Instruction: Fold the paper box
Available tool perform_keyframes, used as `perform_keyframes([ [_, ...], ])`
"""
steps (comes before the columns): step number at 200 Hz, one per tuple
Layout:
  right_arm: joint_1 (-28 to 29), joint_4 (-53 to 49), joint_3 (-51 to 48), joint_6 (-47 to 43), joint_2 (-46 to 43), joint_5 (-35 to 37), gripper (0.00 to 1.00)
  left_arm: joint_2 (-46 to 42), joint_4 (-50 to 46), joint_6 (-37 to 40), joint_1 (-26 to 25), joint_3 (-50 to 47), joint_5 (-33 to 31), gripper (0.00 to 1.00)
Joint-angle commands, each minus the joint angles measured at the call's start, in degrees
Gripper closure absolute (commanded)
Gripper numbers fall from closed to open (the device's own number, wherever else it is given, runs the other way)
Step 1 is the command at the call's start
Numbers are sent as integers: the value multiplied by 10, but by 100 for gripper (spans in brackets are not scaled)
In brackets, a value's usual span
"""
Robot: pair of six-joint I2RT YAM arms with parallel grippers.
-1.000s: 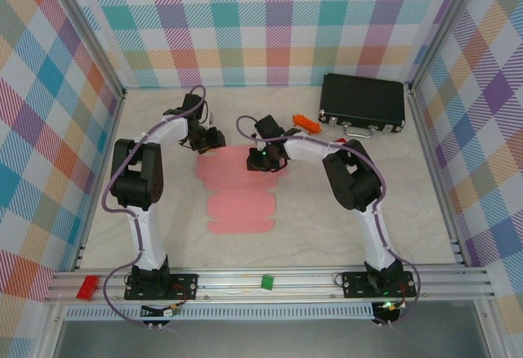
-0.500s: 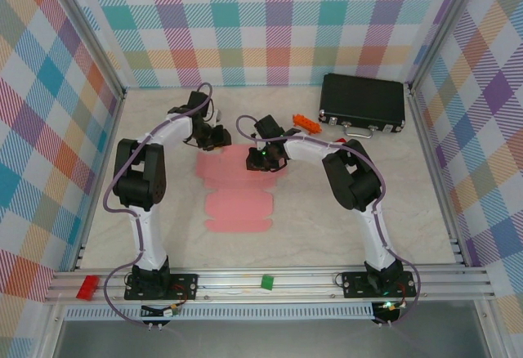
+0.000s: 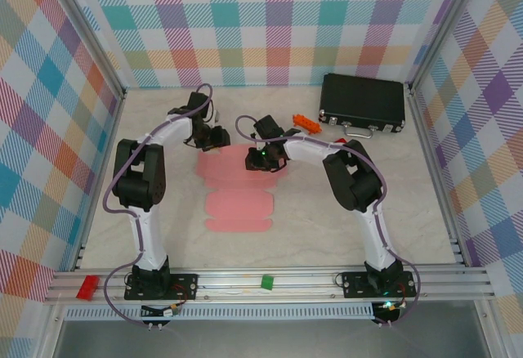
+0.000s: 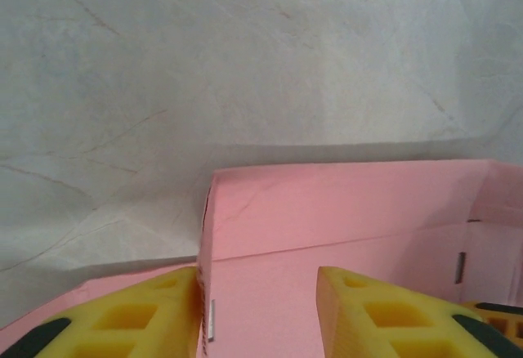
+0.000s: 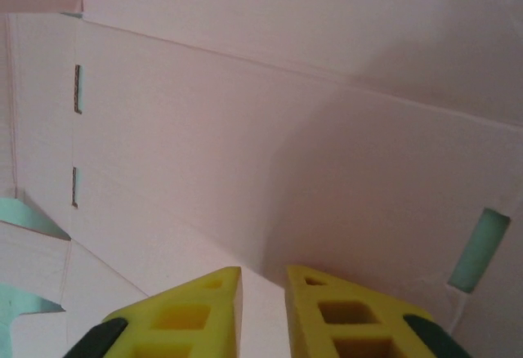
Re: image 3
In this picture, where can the pink paper box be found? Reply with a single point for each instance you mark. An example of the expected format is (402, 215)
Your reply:
(237, 207)

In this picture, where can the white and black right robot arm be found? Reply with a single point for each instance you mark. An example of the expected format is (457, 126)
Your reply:
(369, 243)

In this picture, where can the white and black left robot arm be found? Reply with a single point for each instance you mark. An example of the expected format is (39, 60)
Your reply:
(153, 235)

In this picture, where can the orange toy brick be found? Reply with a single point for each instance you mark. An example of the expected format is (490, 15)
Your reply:
(307, 124)

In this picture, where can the small red toy brick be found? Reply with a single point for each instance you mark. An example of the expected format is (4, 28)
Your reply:
(341, 141)

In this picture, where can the green toy block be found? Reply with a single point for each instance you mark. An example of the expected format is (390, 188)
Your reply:
(267, 283)

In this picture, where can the grey metal panel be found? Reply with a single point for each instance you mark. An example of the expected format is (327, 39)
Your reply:
(261, 341)

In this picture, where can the long red toy brick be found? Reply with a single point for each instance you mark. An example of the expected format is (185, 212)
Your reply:
(88, 288)

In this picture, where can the aluminium side rail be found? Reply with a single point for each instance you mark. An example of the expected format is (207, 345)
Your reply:
(432, 162)
(98, 182)

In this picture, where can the aluminium cross rail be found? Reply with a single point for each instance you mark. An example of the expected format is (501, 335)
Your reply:
(229, 284)

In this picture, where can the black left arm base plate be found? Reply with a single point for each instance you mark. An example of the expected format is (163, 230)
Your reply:
(184, 286)

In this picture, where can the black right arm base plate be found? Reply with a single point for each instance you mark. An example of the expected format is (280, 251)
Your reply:
(351, 286)

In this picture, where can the aluminium frame upright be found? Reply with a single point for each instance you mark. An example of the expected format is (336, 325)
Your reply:
(90, 33)
(444, 27)

